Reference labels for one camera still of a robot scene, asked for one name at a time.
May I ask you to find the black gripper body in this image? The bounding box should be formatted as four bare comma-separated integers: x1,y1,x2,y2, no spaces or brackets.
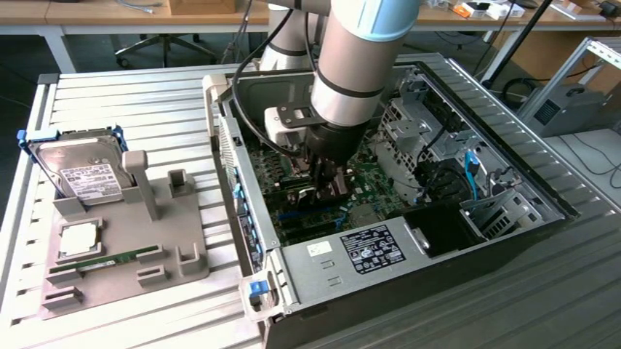
303,122,365,167

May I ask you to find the graphics card with fan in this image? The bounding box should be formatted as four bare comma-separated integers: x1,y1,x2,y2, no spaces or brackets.
286,177,353,215

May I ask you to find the black RAM stick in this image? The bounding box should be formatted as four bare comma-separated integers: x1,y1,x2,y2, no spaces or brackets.
277,177,311,196

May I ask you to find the CPU socket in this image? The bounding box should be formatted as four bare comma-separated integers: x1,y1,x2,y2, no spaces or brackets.
283,154,311,179

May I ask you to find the green motherboard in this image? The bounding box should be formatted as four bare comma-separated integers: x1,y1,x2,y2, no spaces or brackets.
247,137,414,246

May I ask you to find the silver chipset heatsink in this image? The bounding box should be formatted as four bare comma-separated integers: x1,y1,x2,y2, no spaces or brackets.
349,205,385,227

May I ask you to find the silver disk bay cage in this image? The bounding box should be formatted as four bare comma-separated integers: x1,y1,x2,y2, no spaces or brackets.
376,71,488,172

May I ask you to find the silver power supply unit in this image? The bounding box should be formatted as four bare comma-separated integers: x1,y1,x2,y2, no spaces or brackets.
271,216,434,313

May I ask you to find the blue case latch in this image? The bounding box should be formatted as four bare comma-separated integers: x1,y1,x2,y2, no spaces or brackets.
245,278,271,303

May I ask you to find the open black PC case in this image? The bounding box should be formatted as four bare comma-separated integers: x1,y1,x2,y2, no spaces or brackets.
201,60,584,349

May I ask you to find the office chair base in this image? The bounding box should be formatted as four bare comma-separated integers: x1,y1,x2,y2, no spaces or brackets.
114,33,218,68

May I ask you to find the grey plastic parts rack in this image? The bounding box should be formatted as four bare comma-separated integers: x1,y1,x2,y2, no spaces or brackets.
42,149,211,321

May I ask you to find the green RAM stick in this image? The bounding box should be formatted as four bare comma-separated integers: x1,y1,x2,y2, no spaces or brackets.
50,246,162,274

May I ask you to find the brown cardboard box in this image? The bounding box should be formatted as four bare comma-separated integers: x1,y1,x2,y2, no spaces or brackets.
169,0,243,16

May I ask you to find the hard disk in blue caddy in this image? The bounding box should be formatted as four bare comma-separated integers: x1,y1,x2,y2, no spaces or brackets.
16,125,135,209

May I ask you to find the black slanted pole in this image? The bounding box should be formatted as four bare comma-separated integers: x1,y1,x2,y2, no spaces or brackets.
478,0,556,85

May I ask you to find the grey control box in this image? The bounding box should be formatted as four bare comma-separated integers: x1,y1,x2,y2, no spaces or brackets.
533,84,619,137

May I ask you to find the silver CPU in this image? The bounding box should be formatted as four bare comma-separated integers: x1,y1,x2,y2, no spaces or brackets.
59,224,102,260

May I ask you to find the wooden desk with clutter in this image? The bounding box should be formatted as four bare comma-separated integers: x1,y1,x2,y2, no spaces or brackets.
412,0,621,33

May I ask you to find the long wooden desk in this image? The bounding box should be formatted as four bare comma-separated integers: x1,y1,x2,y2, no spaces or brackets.
0,0,271,73

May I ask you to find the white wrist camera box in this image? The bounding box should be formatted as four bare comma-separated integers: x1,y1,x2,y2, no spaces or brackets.
263,103,318,156

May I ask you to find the black wire bundle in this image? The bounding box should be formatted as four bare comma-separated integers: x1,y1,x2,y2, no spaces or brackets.
416,159,473,205

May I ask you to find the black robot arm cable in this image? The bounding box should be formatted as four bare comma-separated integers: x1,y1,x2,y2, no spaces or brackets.
231,7,301,157

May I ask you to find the blue data wire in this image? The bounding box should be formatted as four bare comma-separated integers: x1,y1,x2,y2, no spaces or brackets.
464,150,482,201

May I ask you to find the coiled black floor cable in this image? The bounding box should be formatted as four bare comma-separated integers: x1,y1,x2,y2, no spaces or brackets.
501,77,541,108

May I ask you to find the hanging black cable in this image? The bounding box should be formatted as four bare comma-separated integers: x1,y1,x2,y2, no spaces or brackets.
223,0,253,63

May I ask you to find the grey cable on desk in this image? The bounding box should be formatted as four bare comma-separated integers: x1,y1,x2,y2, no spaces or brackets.
115,0,165,15

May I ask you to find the aluminium profile frame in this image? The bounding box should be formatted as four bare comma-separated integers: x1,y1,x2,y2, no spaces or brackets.
517,36,621,121

